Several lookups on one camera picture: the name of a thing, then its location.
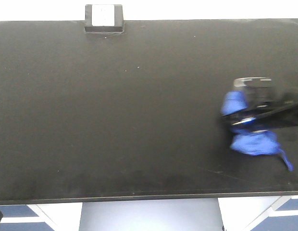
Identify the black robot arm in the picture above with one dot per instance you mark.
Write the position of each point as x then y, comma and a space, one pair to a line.
283, 114

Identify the blue lab cabinet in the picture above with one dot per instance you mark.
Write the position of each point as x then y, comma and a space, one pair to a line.
263, 213

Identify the left blue cabinet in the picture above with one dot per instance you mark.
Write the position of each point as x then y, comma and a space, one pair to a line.
41, 217

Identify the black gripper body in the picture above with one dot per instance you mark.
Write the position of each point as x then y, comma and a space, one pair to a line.
253, 93

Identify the black white socket box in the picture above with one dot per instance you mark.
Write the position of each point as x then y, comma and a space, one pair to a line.
104, 18

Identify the blue microfiber cloth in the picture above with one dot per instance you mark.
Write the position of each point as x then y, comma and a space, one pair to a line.
254, 143

